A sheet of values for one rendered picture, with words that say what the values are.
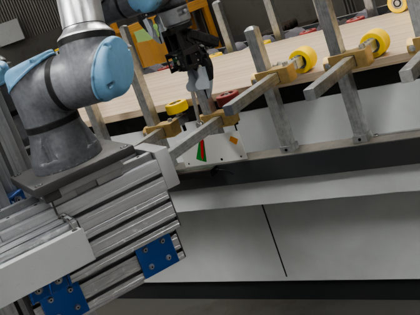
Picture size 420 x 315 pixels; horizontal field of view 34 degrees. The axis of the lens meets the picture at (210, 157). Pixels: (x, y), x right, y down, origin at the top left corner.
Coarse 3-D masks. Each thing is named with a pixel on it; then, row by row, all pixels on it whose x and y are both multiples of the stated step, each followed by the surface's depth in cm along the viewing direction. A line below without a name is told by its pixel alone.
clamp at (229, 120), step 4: (216, 112) 228; (220, 112) 226; (200, 116) 232; (204, 116) 230; (208, 116) 229; (212, 116) 228; (216, 116) 227; (224, 116) 225; (228, 116) 225; (232, 116) 225; (236, 116) 227; (204, 120) 230; (208, 120) 229; (224, 120) 226; (228, 120) 225; (232, 120) 225; (236, 120) 227; (224, 124) 227; (228, 124) 226; (232, 124) 225
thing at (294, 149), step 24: (312, 144) 218; (336, 144) 210; (360, 144) 203; (384, 144) 198; (408, 144) 195; (240, 168) 229; (264, 168) 224; (288, 168) 219; (312, 168) 214; (336, 168) 210; (360, 168) 206
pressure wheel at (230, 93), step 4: (224, 92) 236; (228, 92) 233; (232, 92) 231; (236, 92) 231; (220, 96) 232; (224, 96) 230; (228, 96) 229; (232, 96) 230; (236, 96) 231; (216, 100) 233; (220, 100) 231; (224, 100) 230; (228, 100) 230; (220, 104) 231; (224, 104) 230; (236, 124) 235
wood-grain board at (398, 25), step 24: (360, 24) 280; (384, 24) 261; (408, 24) 244; (288, 48) 284; (312, 48) 264; (168, 72) 338; (216, 72) 287; (240, 72) 268; (312, 72) 222; (120, 96) 317; (168, 96) 272; (216, 96) 245; (120, 120) 274
